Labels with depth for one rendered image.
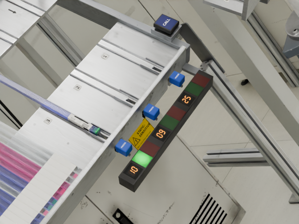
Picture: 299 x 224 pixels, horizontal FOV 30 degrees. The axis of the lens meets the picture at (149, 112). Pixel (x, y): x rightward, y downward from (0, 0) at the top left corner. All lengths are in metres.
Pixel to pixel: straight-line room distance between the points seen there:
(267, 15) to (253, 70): 0.68
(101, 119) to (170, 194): 0.51
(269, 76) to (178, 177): 0.41
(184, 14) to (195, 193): 1.04
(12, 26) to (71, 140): 0.39
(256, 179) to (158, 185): 0.55
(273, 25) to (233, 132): 0.50
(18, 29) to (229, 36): 0.57
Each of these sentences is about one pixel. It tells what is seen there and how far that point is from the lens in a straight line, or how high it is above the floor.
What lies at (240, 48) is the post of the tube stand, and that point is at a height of 0.56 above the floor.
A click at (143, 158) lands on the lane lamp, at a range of 1.20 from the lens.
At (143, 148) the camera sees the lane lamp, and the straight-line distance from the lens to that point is 1.22.
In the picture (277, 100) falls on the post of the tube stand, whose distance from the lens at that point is 1.69.
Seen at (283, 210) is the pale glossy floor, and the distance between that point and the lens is 1.91.
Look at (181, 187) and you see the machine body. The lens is 1.71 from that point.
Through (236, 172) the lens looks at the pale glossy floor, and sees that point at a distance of 2.21.
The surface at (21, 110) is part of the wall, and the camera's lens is 3.25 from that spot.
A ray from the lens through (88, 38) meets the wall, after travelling 3.51.
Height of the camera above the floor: 1.14
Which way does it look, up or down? 21 degrees down
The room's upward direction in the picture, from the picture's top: 41 degrees counter-clockwise
